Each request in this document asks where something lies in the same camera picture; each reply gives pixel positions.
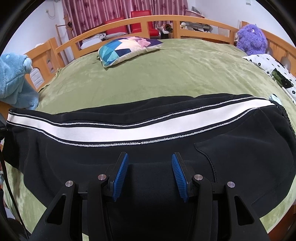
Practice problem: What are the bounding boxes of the pile of plastic packaging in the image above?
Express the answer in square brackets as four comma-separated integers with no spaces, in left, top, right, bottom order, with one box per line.
[185,6,213,32]

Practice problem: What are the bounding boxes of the green fleece blanket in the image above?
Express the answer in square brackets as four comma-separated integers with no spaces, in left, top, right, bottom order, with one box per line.
[2,38,296,241]

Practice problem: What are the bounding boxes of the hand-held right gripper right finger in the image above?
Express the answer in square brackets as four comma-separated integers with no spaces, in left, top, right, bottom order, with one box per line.
[171,152,271,241]

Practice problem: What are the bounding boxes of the white radiator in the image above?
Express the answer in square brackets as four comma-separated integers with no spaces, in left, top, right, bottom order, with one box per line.
[217,27,232,38]

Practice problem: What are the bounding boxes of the light blue fleece towel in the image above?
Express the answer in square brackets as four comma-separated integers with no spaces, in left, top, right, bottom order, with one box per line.
[0,53,40,110]

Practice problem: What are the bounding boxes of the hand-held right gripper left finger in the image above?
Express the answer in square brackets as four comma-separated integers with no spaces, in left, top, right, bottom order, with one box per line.
[29,152,130,241]

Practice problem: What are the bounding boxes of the red chair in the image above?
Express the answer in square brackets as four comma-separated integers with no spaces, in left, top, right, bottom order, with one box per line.
[130,10,160,39]
[104,16,126,40]

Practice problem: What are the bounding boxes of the maroon striped curtain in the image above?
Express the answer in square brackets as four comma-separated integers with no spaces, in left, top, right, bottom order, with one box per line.
[62,0,188,39]

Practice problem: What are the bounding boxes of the geometric patterned pillow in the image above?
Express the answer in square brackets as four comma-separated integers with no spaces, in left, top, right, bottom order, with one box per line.
[97,37,164,68]

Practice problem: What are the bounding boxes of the white floral pillow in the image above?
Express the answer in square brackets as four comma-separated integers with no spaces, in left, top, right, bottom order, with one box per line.
[242,54,296,102]

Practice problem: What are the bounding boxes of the black pants with white stripe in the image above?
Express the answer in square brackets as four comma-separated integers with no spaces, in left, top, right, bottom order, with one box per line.
[2,93,296,241]

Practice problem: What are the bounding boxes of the purple plush toy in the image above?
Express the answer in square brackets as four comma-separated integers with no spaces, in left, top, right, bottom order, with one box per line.
[236,24,269,56]

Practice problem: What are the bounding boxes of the white folded bedding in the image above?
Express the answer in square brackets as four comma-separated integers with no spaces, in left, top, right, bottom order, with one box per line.
[81,33,107,49]

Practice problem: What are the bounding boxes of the wooden bed frame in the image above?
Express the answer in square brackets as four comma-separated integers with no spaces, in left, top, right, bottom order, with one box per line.
[0,14,296,121]

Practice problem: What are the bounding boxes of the wooden coat rack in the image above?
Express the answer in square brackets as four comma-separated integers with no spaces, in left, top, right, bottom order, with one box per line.
[55,14,75,66]

